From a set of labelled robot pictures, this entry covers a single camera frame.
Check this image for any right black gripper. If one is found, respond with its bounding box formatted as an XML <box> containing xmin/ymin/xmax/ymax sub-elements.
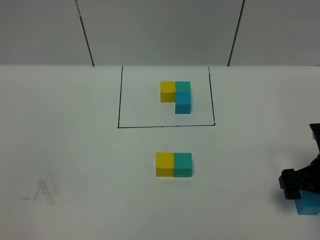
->
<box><xmin>278</xmin><ymin>123</ymin><xmax>320</xmax><ymax>200</ymax></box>

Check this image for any blue template block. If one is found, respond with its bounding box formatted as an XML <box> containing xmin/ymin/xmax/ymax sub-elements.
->
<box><xmin>175</xmin><ymin>92</ymin><xmax>192</xmax><ymax>114</ymax></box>

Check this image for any green template block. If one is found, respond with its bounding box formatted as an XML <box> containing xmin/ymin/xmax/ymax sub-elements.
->
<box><xmin>175</xmin><ymin>81</ymin><xmax>191</xmax><ymax>93</ymax></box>

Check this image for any yellow template block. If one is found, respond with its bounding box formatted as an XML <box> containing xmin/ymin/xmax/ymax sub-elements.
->
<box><xmin>160</xmin><ymin>81</ymin><xmax>176</xmax><ymax>103</ymax></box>

